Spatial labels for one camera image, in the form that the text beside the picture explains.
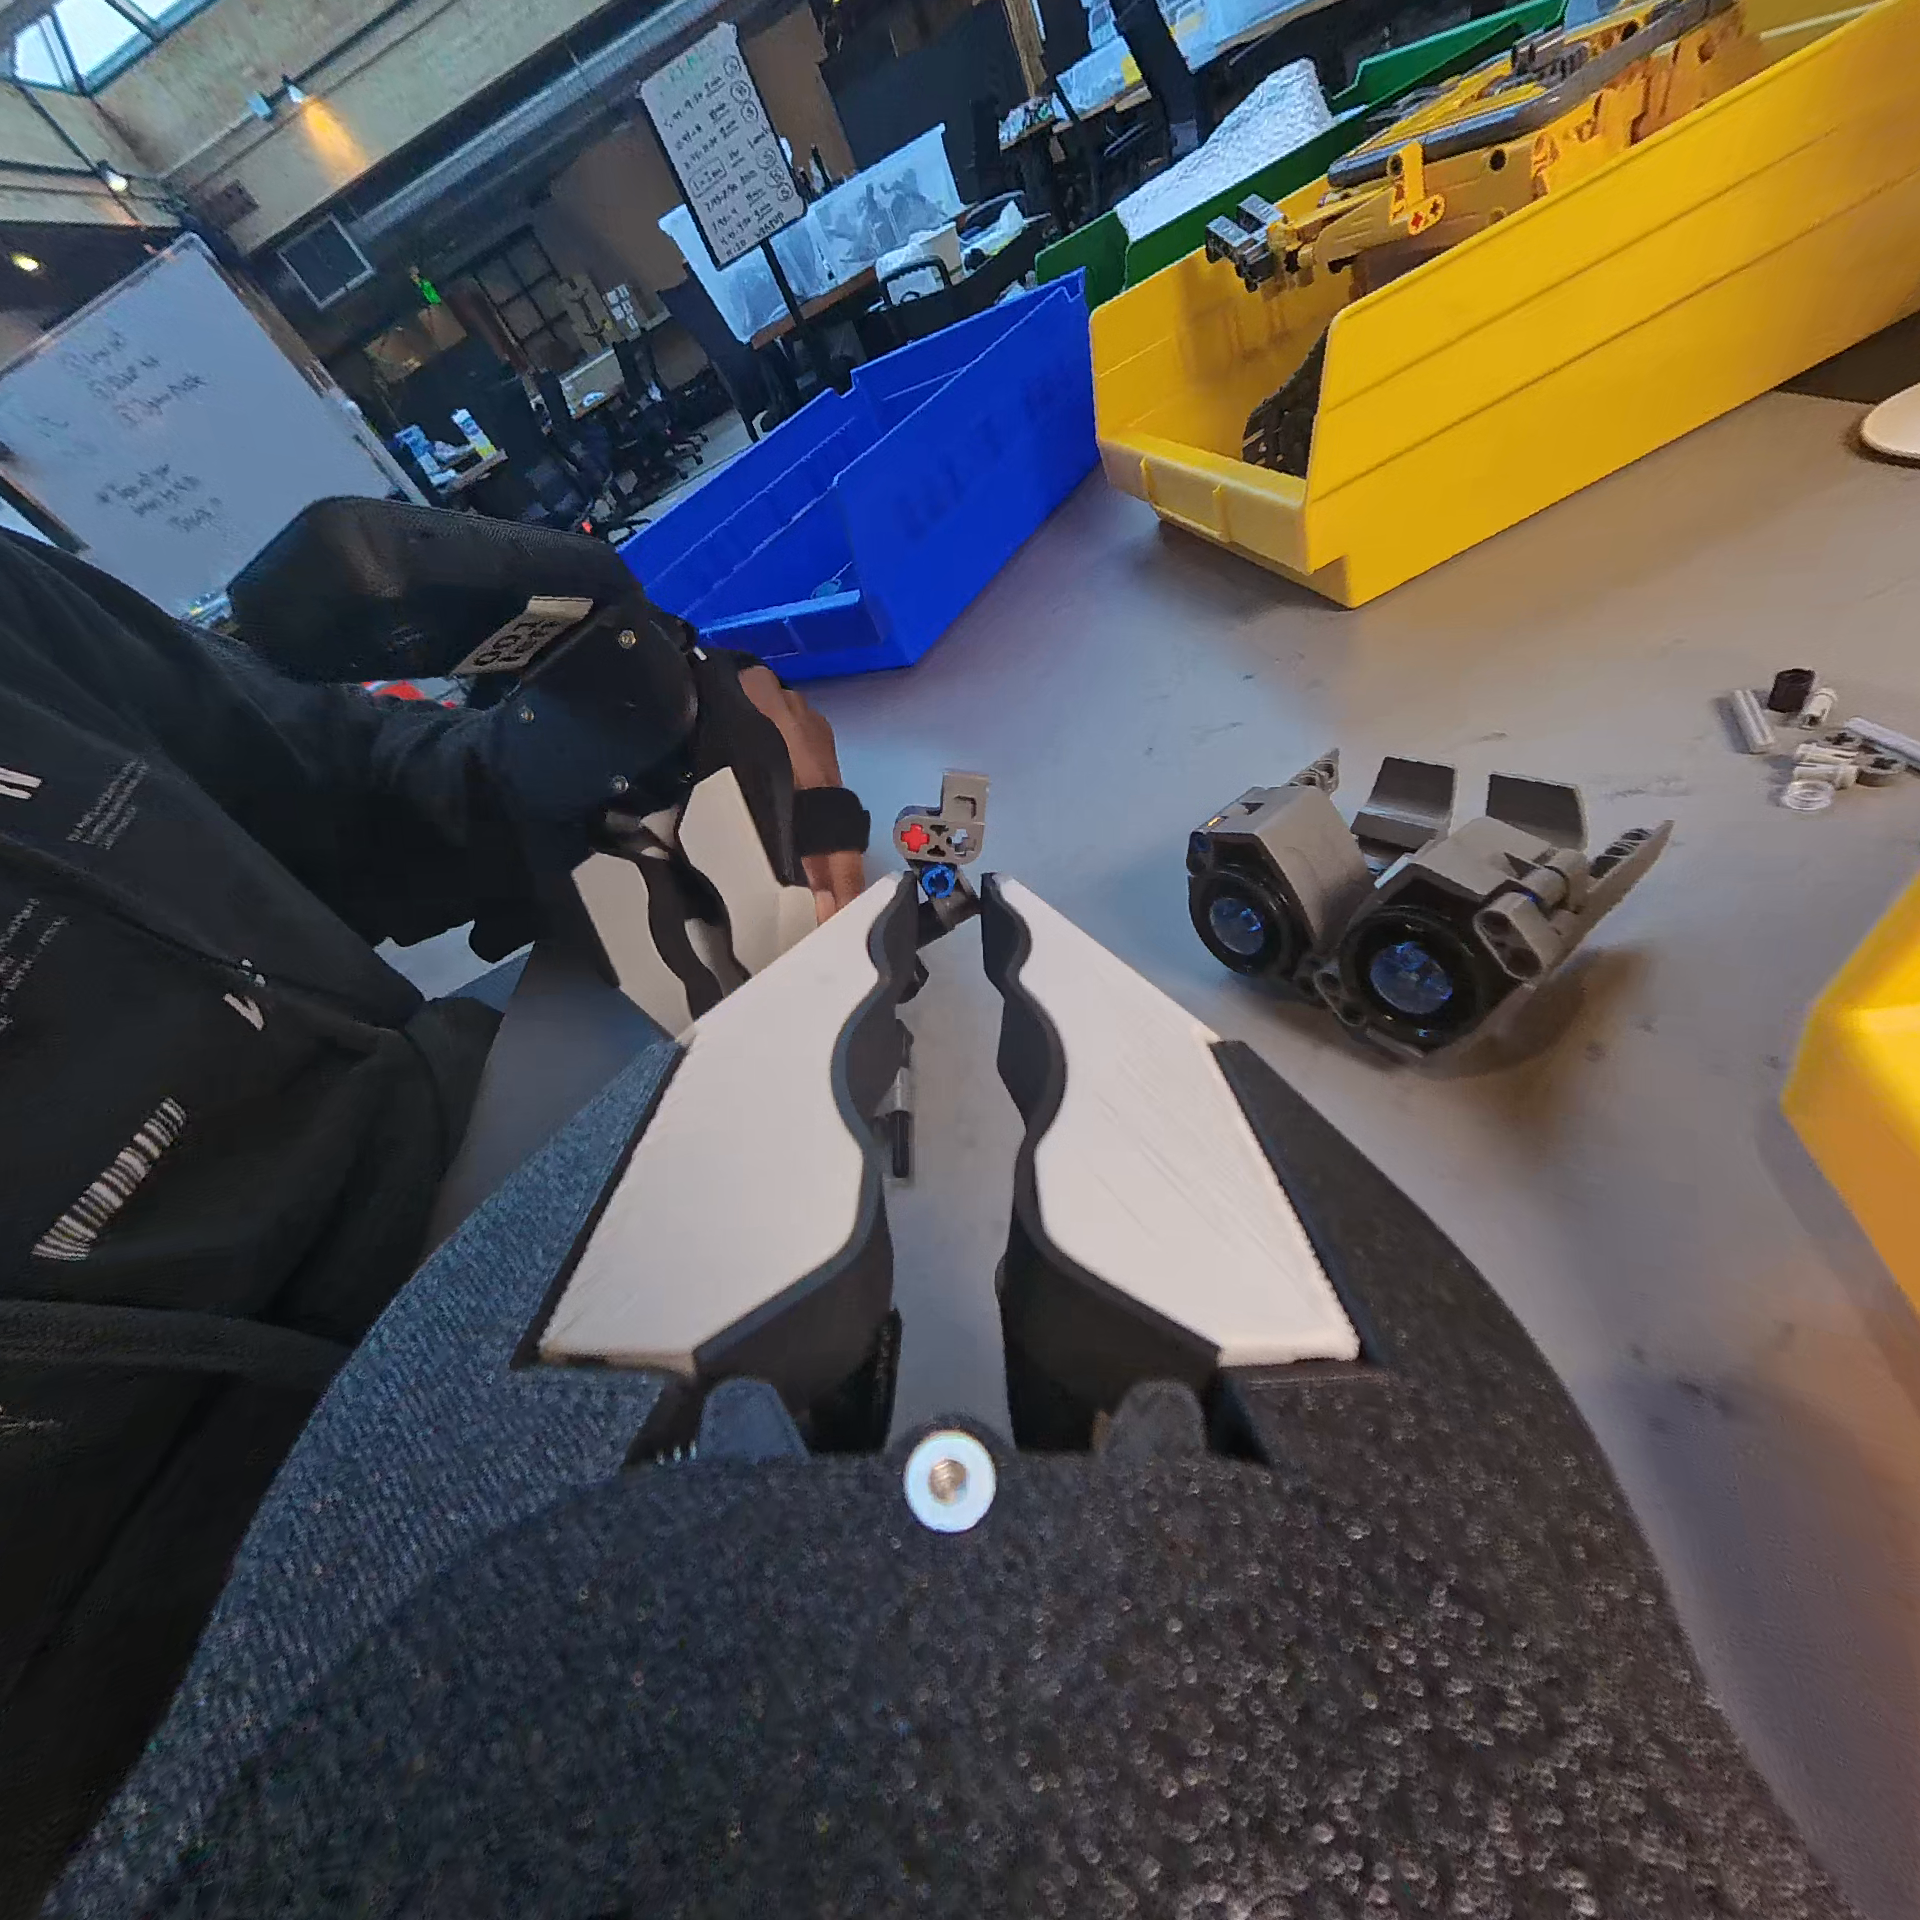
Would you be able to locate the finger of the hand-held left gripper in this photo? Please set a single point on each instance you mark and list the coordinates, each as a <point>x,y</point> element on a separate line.
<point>742,870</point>
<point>639,930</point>

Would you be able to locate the yellow toy bulldozer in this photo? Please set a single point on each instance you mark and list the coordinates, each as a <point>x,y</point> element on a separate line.
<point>1501,164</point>

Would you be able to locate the white plastic container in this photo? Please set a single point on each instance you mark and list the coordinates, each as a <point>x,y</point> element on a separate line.
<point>884,195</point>

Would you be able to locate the green storage bin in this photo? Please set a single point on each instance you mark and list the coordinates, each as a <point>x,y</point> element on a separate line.
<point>1080,254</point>

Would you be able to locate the large whiteboard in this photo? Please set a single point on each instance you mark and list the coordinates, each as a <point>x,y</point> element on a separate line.
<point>181,420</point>

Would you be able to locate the black brick assembly coloured pins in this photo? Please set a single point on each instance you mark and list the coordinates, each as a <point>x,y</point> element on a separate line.
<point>938,833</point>

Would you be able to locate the grey twin engine brick model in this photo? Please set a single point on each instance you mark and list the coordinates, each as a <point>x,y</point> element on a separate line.
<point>1305,854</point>

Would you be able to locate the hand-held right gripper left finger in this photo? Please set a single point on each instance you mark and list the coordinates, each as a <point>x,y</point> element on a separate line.
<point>720,1184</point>

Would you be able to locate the grey desk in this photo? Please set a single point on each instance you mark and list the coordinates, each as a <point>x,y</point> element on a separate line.
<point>1200,675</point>

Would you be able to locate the small brick parts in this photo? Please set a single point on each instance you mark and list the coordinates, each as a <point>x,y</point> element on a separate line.
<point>1823,751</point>

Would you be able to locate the small whiteboard on stand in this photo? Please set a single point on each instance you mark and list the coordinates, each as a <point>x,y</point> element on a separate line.
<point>720,150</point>

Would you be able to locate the black office chair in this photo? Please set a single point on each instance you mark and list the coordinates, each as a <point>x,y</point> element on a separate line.
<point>644,420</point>

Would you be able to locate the skylight window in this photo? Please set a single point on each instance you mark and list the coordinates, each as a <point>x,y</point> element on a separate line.
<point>90,31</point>

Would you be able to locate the person's left hand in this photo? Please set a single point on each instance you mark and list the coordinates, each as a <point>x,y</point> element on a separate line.
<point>810,743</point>

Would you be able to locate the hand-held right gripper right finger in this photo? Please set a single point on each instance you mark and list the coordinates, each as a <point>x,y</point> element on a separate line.
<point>1171,1184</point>

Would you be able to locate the white foam block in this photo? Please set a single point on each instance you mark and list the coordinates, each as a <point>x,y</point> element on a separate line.
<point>1230,150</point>

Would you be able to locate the blue storage bin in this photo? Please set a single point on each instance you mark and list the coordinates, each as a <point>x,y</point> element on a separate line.
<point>961,494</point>

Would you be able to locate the yellow storage bin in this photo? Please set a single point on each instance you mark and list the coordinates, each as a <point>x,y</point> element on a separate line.
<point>1501,374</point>
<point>1875,1080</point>

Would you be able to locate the grey brick beam piece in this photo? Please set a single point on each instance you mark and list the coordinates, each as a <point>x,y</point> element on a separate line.
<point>900,1111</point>

